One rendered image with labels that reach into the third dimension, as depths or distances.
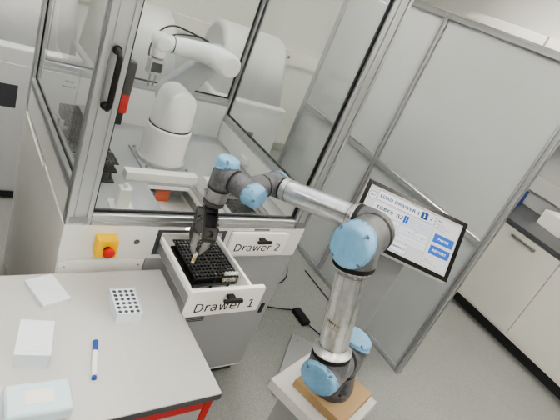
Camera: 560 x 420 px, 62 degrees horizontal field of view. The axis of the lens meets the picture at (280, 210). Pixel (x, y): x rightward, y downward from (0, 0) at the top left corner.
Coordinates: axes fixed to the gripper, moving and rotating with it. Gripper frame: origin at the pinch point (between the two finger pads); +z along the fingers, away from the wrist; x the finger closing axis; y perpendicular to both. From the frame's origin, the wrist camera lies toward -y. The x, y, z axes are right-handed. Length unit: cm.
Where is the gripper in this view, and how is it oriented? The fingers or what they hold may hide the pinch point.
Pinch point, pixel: (197, 252)
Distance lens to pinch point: 160.8
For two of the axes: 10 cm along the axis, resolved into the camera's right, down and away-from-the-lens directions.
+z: -3.7, 8.3, 4.3
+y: -1.9, -5.2, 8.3
